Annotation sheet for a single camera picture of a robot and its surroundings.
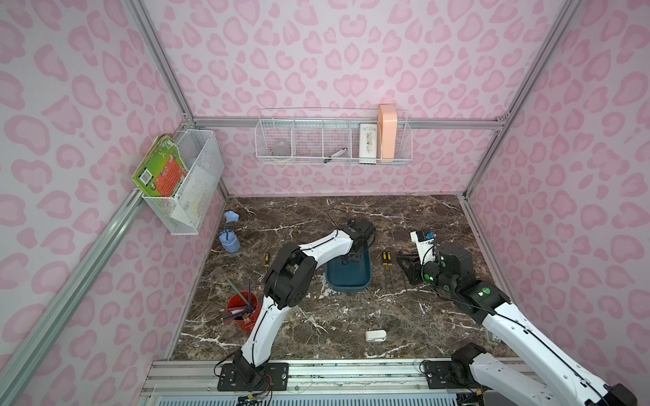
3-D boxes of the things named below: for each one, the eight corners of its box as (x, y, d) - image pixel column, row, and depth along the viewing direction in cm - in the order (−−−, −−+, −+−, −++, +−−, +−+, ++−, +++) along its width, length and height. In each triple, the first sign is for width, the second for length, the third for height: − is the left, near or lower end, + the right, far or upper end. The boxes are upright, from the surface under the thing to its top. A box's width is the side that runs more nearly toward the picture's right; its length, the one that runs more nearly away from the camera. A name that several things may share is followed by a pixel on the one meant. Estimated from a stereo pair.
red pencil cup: (235, 332, 84) (222, 319, 74) (241, 305, 89) (230, 291, 80) (256, 331, 84) (246, 319, 74) (261, 305, 89) (252, 291, 80)
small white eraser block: (365, 342, 81) (366, 339, 79) (364, 333, 83) (365, 330, 80) (385, 342, 81) (387, 339, 79) (384, 333, 83) (385, 330, 80)
